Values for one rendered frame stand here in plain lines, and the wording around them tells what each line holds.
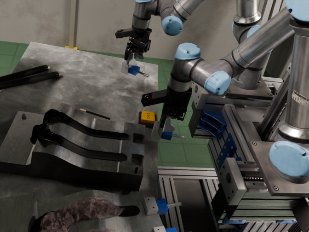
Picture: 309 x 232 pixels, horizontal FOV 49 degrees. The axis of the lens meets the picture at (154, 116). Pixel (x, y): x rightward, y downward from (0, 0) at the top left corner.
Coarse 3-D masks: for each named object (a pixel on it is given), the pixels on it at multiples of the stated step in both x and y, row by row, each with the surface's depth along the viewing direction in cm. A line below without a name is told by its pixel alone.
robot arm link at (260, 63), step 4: (248, 28) 141; (252, 28) 136; (256, 28) 136; (244, 32) 141; (248, 32) 136; (252, 32) 134; (240, 36) 143; (244, 36) 140; (248, 36) 135; (240, 40) 142; (244, 40) 139; (268, 52) 135; (264, 56) 136; (268, 56) 137; (260, 60) 136; (264, 60) 137; (252, 64) 138; (256, 64) 138; (260, 64) 138; (264, 64) 140
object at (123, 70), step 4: (124, 64) 155; (124, 68) 156; (128, 68) 155; (132, 68) 155; (136, 68) 156; (124, 72) 157; (128, 72) 157; (132, 72) 156; (136, 72) 155; (140, 72) 156; (148, 76) 156
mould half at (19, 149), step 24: (24, 120) 128; (96, 120) 133; (24, 144) 119; (48, 144) 112; (96, 144) 123; (120, 144) 125; (144, 144) 128; (0, 168) 114; (24, 168) 114; (48, 168) 114; (72, 168) 114; (96, 168) 115; (120, 168) 116
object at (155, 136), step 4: (156, 124) 127; (156, 128) 125; (152, 132) 126; (156, 132) 126; (164, 132) 127; (168, 132) 127; (172, 132) 128; (152, 136) 127; (156, 136) 127; (160, 136) 127; (164, 136) 127; (168, 136) 127; (176, 136) 128; (180, 136) 128; (184, 136) 129
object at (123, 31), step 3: (120, 30) 149; (123, 30) 149; (126, 30) 147; (129, 30) 145; (132, 30) 144; (117, 33) 148; (120, 33) 148; (123, 33) 147; (126, 33) 146; (129, 33) 145; (132, 33) 145; (117, 36) 149; (120, 36) 149; (123, 36) 148; (126, 36) 147
